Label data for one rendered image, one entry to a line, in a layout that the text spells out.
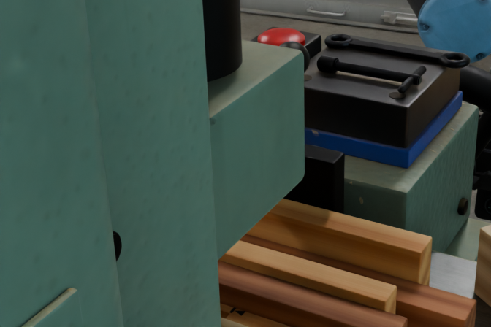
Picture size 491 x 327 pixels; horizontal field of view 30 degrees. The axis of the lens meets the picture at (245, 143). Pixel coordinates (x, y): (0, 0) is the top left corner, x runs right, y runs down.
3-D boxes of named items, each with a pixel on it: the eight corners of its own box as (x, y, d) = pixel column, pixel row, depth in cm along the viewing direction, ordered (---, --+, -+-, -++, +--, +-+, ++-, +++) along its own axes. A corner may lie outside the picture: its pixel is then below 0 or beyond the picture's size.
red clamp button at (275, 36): (313, 44, 58) (313, 28, 58) (291, 60, 56) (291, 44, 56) (272, 37, 60) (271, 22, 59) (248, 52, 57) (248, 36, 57)
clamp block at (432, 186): (476, 217, 66) (486, 104, 62) (408, 321, 56) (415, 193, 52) (294, 174, 73) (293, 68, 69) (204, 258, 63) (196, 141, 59)
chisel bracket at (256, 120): (307, 204, 47) (307, 47, 43) (146, 368, 36) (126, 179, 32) (186, 173, 50) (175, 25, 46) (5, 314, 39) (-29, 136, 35)
